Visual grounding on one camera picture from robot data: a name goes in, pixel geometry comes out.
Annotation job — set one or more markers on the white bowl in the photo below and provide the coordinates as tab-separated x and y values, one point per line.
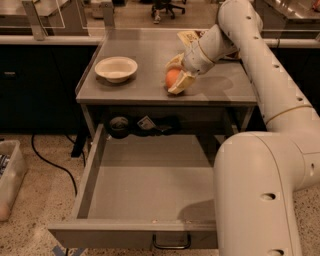
116	69

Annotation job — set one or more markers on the grey open drawer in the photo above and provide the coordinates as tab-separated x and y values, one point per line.
136	187

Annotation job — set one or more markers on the black office chair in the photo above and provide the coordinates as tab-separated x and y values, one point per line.
167	6

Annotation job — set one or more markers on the orange fruit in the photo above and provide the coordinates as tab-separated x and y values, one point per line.
171	77

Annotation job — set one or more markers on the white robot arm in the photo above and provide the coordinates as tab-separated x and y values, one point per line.
256	173

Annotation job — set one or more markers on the black drawer handle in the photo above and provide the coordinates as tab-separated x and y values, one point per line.
171	241

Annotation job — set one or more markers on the clear plastic bin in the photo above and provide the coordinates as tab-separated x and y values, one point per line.
12	176

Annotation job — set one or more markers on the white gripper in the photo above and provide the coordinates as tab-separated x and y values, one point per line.
195	60

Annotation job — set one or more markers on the grey metal cabinet counter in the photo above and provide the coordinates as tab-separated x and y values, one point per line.
217	102

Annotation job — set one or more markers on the brown chip bag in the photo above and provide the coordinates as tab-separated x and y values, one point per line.
188	36

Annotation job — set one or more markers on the black tape roll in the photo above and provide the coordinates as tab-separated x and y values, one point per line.
118	127

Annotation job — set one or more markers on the white tag card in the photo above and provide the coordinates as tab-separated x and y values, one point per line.
146	123

